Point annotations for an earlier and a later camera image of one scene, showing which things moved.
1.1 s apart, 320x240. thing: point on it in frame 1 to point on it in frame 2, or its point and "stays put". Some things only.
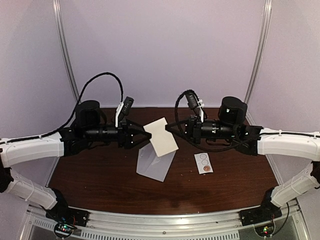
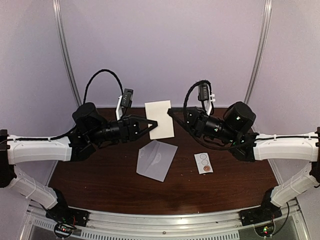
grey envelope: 149,164 stays put
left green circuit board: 64,230 stays put
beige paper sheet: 162,140 to 158,111
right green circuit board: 265,230 stays put
